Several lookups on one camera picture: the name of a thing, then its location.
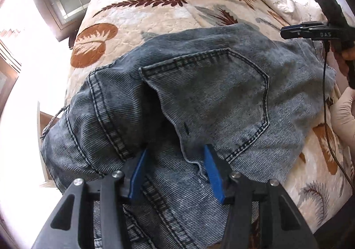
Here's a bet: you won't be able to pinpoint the outdoor steps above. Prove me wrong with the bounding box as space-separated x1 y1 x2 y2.
0 26 20 44

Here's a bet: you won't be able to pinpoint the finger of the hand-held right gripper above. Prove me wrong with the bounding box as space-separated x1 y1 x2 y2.
301 22 328 30
281 25 312 40

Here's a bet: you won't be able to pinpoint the grey denim pants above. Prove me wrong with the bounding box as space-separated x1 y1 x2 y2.
40 22 336 249

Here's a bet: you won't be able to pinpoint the person's right hand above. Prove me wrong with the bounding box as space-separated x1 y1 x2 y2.
335 42 355 77

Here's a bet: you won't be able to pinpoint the leaf print quilt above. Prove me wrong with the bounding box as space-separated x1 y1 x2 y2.
67 0 355 244

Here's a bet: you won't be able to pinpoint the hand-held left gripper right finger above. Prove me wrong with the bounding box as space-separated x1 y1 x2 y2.
203 144 326 249

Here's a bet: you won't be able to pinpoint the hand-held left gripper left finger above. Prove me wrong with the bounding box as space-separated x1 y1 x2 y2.
30 148 149 249

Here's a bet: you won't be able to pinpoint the black cable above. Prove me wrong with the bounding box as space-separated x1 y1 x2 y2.
322 41 355 191

